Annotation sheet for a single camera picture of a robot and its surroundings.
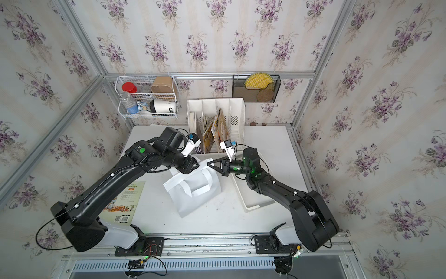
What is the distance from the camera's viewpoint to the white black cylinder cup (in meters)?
0.93

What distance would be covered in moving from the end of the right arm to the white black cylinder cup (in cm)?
44

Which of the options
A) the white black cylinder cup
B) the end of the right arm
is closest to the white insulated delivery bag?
the end of the right arm

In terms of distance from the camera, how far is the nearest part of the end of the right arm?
0.68 meters
